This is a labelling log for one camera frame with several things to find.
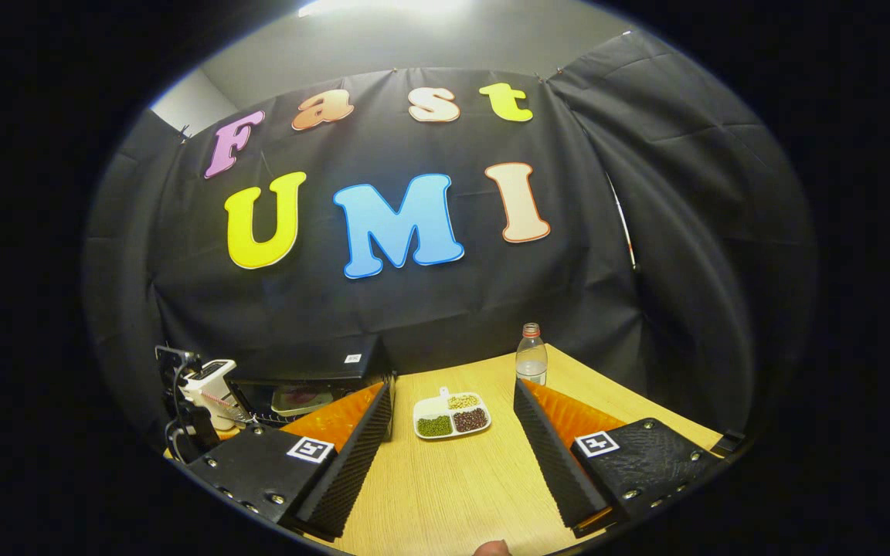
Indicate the white divided dish of beans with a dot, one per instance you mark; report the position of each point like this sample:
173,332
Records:
453,417

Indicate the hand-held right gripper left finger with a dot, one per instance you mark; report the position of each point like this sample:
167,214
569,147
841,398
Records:
352,463

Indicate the clear bottle with red label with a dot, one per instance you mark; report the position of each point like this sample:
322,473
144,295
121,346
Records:
531,361

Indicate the clear glass cup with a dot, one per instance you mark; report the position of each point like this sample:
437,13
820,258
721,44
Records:
240,414

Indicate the large ceiling light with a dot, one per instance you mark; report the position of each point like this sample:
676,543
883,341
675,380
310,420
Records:
383,6

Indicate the black backdrop cloth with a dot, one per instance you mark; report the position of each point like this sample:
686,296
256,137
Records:
414,309

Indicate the black electric oven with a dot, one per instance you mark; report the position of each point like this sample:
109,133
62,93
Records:
314,363

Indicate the pink food piece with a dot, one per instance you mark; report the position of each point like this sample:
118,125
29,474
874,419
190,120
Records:
304,397

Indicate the white toaster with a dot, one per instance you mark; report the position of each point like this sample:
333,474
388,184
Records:
213,386

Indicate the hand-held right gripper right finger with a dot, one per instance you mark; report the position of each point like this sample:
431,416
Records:
549,455

